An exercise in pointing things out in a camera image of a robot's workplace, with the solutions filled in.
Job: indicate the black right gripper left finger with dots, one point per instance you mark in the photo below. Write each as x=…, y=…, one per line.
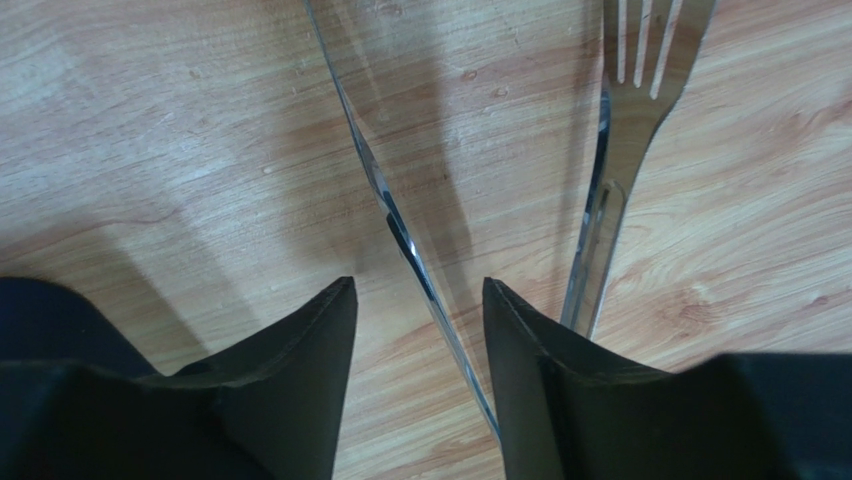
x=80, y=401

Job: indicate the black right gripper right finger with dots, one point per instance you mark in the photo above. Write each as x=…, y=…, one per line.
x=569, y=408

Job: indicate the stainless steel serving tongs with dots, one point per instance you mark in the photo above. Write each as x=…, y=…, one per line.
x=649, y=51

